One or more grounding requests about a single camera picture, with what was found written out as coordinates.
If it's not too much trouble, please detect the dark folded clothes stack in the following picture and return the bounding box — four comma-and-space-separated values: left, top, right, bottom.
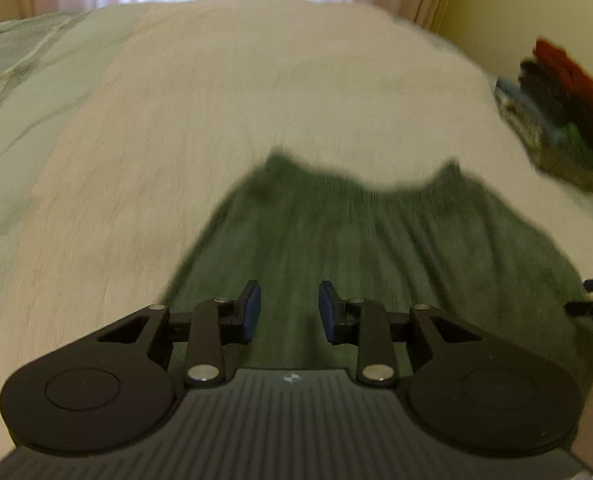
494, 58, 593, 193

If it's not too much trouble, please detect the red folded garment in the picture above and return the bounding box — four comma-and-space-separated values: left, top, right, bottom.
532, 37, 593, 162

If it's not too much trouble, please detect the dark green knit garment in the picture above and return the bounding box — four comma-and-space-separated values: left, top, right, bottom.
164, 154, 593, 390

